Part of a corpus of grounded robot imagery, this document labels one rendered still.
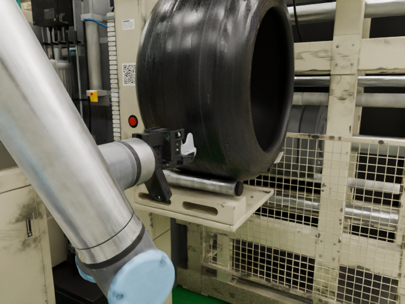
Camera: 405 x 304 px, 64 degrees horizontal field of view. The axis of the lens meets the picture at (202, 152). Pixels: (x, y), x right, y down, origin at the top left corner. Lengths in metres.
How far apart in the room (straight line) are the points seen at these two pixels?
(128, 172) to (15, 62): 0.27
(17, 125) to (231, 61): 0.50
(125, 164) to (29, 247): 0.84
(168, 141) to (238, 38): 0.28
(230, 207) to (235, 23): 0.47
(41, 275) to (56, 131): 1.09
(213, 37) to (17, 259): 0.99
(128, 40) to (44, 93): 0.81
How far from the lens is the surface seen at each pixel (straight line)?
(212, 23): 0.78
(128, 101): 1.16
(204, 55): 0.75
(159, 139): 0.67
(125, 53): 1.17
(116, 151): 0.56
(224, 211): 0.91
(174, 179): 0.99
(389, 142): 1.28
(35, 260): 1.38
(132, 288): 0.44
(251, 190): 1.20
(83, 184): 0.38
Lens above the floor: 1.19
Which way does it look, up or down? 12 degrees down
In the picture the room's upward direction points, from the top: straight up
